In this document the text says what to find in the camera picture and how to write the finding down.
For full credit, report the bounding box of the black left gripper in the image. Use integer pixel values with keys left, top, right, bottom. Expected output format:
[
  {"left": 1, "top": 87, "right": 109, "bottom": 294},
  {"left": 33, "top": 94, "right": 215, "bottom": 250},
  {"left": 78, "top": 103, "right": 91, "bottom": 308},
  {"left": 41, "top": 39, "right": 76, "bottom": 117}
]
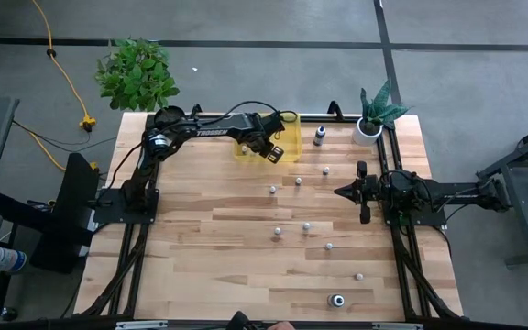
[{"left": 245, "top": 119, "right": 286, "bottom": 165}]

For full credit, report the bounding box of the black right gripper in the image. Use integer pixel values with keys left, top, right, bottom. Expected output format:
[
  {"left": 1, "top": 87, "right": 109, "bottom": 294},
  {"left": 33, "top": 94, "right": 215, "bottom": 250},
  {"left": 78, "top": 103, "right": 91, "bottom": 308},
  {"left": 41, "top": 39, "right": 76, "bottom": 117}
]
[{"left": 334, "top": 159, "right": 387, "bottom": 225}]

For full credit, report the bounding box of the yellow translucent plastic tray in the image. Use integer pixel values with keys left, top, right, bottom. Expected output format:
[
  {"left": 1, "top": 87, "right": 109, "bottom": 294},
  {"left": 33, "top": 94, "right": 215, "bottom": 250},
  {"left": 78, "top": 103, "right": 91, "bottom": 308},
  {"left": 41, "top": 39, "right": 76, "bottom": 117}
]
[{"left": 233, "top": 112, "right": 303, "bottom": 163}]

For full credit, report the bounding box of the white plant pot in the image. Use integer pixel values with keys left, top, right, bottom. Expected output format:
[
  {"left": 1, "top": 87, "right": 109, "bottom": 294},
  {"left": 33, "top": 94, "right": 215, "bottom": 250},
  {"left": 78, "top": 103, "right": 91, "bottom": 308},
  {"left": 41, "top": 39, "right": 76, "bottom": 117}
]
[{"left": 352, "top": 116, "right": 384, "bottom": 148}]

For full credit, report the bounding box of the green snake plant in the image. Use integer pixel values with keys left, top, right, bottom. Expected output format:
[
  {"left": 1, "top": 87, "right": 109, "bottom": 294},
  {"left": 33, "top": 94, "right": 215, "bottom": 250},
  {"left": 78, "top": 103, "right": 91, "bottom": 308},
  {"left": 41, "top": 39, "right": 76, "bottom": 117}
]
[{"left": 358, "top": 78, "right": 412, "bottom": 134}]

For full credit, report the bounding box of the black plant pot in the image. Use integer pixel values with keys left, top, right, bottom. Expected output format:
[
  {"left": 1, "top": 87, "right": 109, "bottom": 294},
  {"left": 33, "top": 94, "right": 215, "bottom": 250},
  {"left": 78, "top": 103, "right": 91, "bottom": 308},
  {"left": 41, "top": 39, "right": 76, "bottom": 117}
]
[{"left": 153, "top": 105, "right": 187, "bottom": 127}]

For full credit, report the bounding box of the leafy green potted tree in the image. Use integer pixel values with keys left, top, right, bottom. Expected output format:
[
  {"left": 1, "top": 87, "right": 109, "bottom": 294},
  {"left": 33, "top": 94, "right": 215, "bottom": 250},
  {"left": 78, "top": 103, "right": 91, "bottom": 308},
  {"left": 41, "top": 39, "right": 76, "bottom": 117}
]
[{"left": 93, "top": 37, "right": 182, "bottom": 113}]

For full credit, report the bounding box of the grey metal cart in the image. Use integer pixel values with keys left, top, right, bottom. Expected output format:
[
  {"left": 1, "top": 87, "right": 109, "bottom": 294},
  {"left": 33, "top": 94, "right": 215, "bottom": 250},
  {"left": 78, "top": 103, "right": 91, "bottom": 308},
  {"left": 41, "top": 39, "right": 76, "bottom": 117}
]
[{"left": 476, "top": 116, "right": 528, "bottom": 268}]

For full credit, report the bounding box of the black equipment box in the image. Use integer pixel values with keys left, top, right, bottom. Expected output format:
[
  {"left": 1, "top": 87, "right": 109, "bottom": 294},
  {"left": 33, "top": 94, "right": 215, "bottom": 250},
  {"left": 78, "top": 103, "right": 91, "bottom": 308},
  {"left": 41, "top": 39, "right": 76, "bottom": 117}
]
[{"left": 29, "top": 152, "right": 101, "bottom": 275}]

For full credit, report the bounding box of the white and blue container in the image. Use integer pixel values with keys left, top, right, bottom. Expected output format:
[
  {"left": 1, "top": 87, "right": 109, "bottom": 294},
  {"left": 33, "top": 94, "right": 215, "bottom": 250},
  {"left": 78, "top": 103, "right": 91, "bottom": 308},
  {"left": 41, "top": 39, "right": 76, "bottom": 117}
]
[{"left": 0, "top": 246, "right": 28, "bottom": 275}]

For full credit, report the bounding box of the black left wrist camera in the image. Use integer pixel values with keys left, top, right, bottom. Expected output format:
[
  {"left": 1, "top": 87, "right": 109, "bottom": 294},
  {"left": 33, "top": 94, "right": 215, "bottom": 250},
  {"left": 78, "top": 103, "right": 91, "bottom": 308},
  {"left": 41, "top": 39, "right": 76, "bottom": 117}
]
[{"left": 266, "top": 112, "right": 289, "bottom": 137}]

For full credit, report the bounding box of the silver frame bracket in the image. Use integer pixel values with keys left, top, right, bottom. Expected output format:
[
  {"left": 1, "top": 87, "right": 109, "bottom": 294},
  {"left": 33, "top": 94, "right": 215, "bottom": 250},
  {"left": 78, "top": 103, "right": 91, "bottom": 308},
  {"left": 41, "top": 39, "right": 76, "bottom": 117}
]
[
  {"left": 372, "top": 322, "right": 424, "bottom": 330},
  {"left": 115, "top": 320, "right": 170, "bottom": 330}
]

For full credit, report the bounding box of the black table-level camera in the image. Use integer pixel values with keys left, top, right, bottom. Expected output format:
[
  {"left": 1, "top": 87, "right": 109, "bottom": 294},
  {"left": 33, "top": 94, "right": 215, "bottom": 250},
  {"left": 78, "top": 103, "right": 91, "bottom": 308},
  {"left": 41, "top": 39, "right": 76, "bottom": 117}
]
[{"left": 225, "top": 310, "right": 265, "bottom": 330}]

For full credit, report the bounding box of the black metal table frame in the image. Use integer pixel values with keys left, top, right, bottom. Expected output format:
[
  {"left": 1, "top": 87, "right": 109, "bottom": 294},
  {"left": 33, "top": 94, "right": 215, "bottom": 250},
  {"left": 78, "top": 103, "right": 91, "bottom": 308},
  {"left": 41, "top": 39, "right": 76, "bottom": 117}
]
[{"left": 76, "top": 99, "right": 465, "bottom": 330}]

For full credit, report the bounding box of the yellow extension cable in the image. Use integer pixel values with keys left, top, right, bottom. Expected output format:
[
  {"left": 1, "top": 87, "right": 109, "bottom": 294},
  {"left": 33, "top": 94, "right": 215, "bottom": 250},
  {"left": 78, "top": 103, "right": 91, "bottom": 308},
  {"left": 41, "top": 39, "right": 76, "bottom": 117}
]
[{"left": 29, "top": 0, "right": 100, "bottom": 173}]

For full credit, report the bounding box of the black floor cable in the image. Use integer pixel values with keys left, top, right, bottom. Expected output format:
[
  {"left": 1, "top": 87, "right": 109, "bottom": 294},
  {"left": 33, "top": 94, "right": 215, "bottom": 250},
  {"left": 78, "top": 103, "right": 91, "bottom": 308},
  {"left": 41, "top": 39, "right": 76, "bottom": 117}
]
[{"left": 10, "top": 119, "right": 119, "bottom": 155}]

